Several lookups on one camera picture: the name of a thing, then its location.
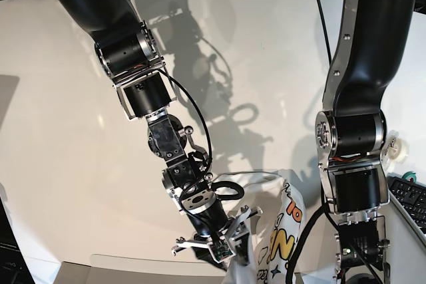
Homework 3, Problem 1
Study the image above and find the white printed t-shirt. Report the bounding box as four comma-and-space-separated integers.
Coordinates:
215, 169, 306, 283

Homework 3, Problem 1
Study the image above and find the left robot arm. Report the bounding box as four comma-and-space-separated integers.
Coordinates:
315, 0, 415, 283

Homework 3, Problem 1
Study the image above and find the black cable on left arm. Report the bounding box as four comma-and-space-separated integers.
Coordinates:
282, 210, 329, 284

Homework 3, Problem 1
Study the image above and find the clear tape roll dispenser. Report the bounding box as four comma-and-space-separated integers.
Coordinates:
380, 130, 409, 173

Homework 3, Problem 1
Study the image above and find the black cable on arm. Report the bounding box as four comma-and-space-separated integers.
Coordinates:
159, 69, 246, 202
282, 210, 329, 284

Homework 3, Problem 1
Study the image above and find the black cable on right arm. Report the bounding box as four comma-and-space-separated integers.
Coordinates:
159, 69, 246, 202

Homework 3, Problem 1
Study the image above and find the grey cardboard box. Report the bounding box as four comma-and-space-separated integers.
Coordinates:
54, 254, 225, 283

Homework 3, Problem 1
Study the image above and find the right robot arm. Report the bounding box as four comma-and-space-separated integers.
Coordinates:
59, 0, 260, 269

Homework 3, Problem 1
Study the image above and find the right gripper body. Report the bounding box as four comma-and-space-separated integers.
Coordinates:
171, 190, 262, 263

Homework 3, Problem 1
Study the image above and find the green tape roll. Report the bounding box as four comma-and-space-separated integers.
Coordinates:
402, 171, 417, 183

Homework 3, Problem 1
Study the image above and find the black computer keyboard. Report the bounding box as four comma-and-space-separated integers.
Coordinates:
387, 176, 425, 233

